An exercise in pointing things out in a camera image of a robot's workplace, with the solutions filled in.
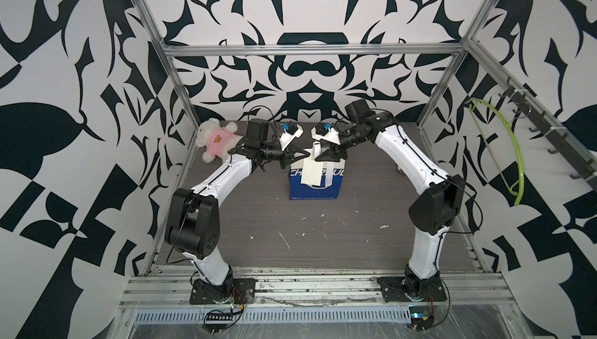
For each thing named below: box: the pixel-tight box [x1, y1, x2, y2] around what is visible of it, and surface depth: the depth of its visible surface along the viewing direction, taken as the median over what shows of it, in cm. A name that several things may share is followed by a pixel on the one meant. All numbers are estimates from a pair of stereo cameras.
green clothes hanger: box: [464, 97, 526, 207], surface depth 74 cm
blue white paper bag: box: [289, 159, 346, 200], surface depth 85 cm
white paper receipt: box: [300, 155, 324, 187], surface depth 82 cm
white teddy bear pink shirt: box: [195, 117, 244, 164], surface depth 107 cm
